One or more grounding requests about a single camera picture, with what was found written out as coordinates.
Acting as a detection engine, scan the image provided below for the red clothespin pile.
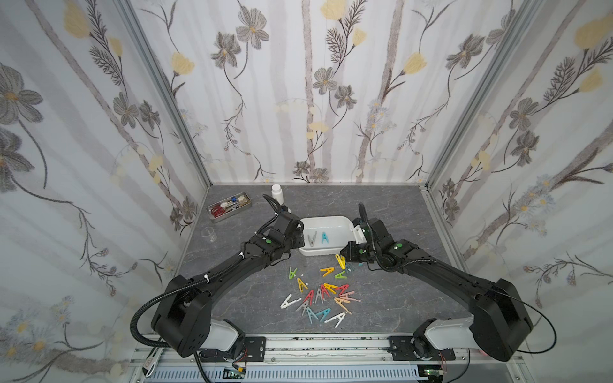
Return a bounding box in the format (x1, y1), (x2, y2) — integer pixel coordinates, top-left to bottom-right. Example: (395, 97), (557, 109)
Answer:
(303, 290), (314, 306)

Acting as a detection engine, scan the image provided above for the pink clothespin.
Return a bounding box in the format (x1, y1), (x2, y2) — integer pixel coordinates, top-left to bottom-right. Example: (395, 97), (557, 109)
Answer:
(339, 291), (359, 302)

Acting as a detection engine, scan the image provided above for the white clothespin bottom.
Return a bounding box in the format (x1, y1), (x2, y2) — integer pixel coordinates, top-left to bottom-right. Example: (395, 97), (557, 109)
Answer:
(324, 312), (346, 328)

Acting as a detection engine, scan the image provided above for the aluminium front rail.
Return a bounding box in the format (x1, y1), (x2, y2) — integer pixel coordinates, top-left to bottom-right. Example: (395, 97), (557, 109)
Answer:
(128, 332), (528, 383)

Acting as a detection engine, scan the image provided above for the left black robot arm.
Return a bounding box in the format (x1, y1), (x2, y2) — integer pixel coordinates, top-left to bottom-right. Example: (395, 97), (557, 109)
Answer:
(129, 194), (305, 360)

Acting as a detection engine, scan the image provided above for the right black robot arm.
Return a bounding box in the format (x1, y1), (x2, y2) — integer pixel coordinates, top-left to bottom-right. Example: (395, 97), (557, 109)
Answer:
(341, 204), (534, 362)

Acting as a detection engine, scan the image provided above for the white storage box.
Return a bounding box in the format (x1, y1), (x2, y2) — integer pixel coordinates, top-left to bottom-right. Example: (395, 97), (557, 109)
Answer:
(299, 215), (357, 256)

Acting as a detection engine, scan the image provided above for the tan clothespin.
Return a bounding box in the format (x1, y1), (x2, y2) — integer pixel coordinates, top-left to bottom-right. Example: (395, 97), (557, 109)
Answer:
(334, 298), (351, 314)

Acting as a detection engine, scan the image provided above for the white pill bottle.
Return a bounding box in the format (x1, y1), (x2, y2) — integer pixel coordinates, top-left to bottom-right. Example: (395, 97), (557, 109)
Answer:
(271, 184), (284, 205)

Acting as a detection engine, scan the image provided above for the metal tray with tools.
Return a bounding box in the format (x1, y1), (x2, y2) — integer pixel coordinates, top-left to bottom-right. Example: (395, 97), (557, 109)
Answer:
(205, 192), (252, 222)

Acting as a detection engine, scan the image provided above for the yellow clothespin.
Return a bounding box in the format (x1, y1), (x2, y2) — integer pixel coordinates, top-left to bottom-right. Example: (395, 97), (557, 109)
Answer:
(320, 267), (335, 278)
(335, 254), (346, 270)
(297, 278), (308, 293)
(323, 283), (337, 295)

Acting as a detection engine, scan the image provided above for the teal clothespin bottom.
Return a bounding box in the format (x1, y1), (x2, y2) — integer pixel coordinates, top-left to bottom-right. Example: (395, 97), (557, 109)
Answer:
(315, 308), (331, 322)

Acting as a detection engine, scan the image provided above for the white clothespin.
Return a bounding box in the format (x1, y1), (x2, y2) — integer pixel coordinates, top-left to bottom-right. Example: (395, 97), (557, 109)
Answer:
(324, 312), (346, 328)
(279, 294), (302, 310)

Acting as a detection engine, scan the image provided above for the grey clothespin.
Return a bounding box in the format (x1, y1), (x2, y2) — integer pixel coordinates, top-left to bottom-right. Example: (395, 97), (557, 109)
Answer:
(307, 231), (318, 247)

